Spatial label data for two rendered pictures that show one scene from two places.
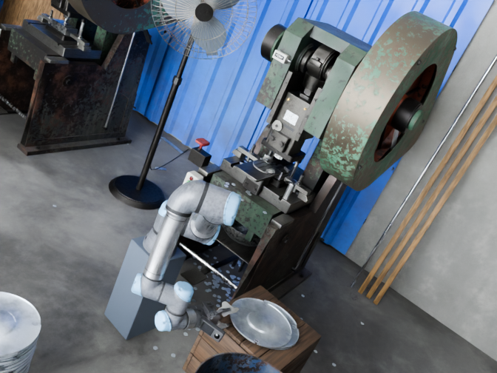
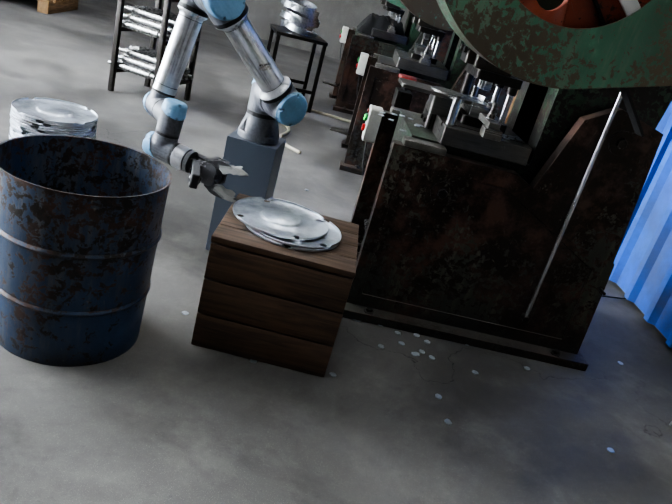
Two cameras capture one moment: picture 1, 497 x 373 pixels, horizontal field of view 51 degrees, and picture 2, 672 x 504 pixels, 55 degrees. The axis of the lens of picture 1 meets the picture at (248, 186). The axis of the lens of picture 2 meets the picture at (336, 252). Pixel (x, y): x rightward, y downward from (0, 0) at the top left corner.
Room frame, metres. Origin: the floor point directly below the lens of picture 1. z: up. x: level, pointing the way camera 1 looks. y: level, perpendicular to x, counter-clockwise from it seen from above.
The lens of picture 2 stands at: (1.12, -1.94, 1.07)
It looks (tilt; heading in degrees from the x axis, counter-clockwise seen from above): 23 degrees down; 60
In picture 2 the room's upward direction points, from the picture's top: 16 degrees clockwise
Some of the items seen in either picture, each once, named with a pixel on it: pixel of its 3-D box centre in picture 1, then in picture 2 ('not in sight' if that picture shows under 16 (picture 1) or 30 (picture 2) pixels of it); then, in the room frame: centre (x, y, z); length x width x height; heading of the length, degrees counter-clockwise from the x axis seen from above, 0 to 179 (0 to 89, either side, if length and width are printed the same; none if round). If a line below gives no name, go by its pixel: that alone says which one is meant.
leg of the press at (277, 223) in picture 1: (301, 235); (505, 224); (2.62, -0.38, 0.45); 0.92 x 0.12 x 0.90; 156
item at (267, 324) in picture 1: (260, 321); (281, 217); (1.86, -0.29, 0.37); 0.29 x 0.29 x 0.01
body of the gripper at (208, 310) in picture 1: (203, 315); (206, 168); (1.68, -0.05, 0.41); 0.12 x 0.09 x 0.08; 135
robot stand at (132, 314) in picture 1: (144, 285); (245, 194); (1.94, 0.25, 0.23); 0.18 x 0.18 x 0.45; 59
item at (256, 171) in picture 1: (254, 179); (429, 106); (2.44, -0.01, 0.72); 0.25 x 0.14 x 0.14; 156
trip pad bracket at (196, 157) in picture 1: (196, 166); (398, 112); (2.52, 0.29, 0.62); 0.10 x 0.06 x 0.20; 66
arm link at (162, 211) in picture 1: (173, 217); (268, 93); (1.94, 0.24, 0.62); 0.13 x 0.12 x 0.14; 99
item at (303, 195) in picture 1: (299, 184); (491, 118); (2.54, -0.24, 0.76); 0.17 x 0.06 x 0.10; 66
